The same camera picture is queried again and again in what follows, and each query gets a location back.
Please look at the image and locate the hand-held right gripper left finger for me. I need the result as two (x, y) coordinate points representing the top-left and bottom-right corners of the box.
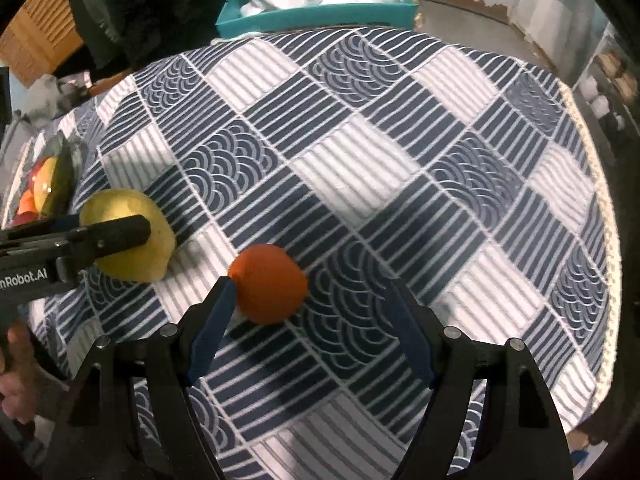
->
(42, 277), (238, 480)

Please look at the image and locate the black coat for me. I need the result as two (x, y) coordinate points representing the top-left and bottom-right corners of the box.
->
(62, 0), (237, 70)

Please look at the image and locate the dark glass plate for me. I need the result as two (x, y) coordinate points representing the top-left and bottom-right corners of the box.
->
(10, 132), (83, 226)

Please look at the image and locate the white shoe rack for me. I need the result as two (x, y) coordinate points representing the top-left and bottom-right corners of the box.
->
(575, 25), (640, 136)

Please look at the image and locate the blue white patterned tablecloth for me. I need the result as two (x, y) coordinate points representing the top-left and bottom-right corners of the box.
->
(0, 27), (621, 480)

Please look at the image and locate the person's left hand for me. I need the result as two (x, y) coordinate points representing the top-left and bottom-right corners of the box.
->
(0, 319), (51, 423)

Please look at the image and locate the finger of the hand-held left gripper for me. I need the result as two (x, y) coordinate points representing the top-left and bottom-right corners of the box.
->
(54, 215), (152, 272)
(0, 213), (83, 242)

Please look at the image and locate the wooden louvered cabinet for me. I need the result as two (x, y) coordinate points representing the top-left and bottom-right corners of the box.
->
(0, 0), (86, 86)

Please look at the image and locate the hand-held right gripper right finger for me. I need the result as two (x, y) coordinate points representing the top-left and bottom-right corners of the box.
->
(387, 280), (576, 480)

